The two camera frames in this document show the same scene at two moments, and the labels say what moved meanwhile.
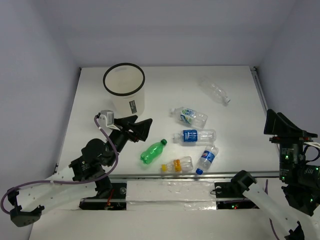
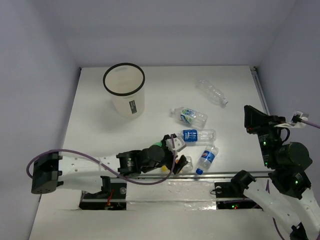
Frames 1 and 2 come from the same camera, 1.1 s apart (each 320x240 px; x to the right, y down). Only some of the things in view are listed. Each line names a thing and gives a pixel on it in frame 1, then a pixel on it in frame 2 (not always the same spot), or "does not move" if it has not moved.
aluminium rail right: (259, 88) does not move
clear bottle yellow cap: (185, 164) does not move
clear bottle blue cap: (207, 158) does not move
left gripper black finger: (123, 122) → (182, 162)
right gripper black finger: (275, 125) → (253, 118)
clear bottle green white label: (190, 117) does not move
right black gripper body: (290, 146) → (267, 135)
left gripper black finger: (141, 129) → (167, 136)
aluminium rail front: (179, 173) does not move
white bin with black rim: (125, 82) does not move
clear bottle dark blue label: (190, 135) does not move
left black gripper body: (128, 128) → (172, 155)
